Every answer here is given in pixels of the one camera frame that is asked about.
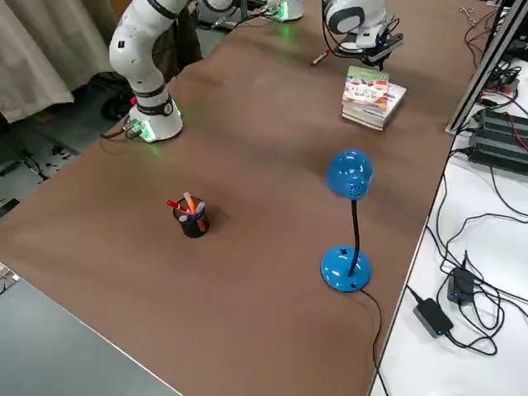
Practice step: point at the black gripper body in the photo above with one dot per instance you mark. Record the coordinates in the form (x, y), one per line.
(354, 50)

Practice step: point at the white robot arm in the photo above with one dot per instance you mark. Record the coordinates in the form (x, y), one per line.
(136, 62)
(286, 8)

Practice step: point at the red marker pen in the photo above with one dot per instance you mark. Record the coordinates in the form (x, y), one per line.
(320, 57)

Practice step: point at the blue desk lamp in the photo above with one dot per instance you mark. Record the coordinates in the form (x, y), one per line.
(350, 173)

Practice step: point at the black ribbed power supply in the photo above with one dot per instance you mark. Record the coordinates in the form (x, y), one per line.
(495, 154)
(505, 123)

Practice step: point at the purple and white pen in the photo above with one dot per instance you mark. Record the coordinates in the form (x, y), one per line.
(199, 207)

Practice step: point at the orange highlighter pen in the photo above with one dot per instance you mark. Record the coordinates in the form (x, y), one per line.
(190, 203)

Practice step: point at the small black box blue light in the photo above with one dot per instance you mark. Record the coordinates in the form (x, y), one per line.
(460, 284)

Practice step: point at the red capped pen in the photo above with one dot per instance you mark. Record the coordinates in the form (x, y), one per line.
(173, 203)

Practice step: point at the black mesh pen holder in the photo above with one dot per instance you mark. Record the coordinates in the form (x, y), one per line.
(194, 229)

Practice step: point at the black power adapter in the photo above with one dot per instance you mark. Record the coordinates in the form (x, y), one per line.
(433, 317)

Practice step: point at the white table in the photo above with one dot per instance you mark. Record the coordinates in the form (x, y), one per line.
(429, 371)

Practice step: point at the beige curtain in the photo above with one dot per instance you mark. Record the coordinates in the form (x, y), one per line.
(37, 53)

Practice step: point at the grey desk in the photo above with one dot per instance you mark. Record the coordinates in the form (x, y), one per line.
(49, 346)

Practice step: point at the aluminium frame post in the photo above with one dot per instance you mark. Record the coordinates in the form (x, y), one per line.
(482, 66)

